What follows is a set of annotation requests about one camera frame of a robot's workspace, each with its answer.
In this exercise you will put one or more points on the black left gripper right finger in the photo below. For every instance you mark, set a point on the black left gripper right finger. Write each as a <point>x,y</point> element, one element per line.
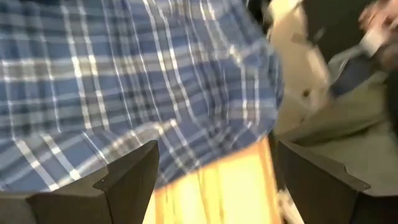
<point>329,202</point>

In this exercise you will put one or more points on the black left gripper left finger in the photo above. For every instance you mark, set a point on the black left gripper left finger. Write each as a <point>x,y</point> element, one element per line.
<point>77,208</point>

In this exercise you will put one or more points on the dark garment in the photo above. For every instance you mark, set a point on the dark garment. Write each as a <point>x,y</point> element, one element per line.
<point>124,77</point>

